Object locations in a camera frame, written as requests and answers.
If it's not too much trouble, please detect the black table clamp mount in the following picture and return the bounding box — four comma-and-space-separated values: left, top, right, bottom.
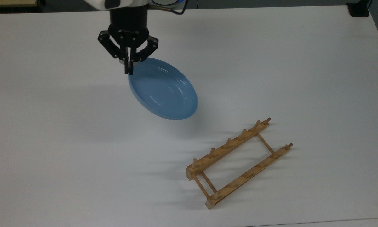
346, 0, 374, 17

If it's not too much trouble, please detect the white rounded-corner table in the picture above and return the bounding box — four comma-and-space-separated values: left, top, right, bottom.
246, 218, 378, 227

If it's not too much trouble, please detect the beige wooden board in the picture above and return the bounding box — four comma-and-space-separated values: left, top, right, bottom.
0, 0, 39, 8

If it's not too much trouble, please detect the blue plastic plate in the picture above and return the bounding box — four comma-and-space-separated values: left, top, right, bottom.
128, 57, 198, 121

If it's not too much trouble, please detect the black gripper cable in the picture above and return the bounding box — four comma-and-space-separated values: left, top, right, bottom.
151, 0, 190, 15

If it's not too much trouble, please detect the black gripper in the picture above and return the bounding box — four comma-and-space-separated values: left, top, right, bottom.
97, 8, 159, 75

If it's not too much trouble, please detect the wooden plate rack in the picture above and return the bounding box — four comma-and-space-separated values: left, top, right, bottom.
186, 117, 294, 210

